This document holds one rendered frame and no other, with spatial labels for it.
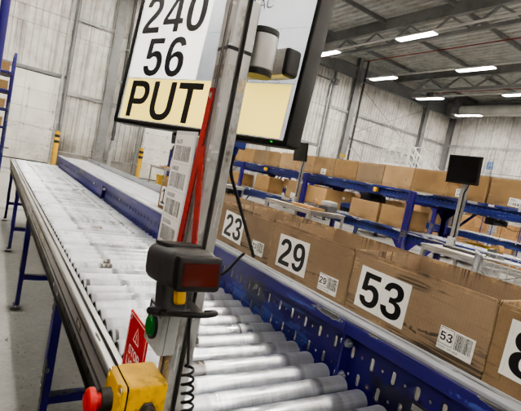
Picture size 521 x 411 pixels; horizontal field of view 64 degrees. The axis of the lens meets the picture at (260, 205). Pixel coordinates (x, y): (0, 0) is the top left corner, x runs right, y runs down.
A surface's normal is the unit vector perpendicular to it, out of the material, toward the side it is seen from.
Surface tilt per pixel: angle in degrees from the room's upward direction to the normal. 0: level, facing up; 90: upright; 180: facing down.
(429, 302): 91
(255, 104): 86
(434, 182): 90
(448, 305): 90
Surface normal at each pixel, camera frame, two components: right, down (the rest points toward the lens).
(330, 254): -0.83, -0.12
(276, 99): -0.58, -0.12
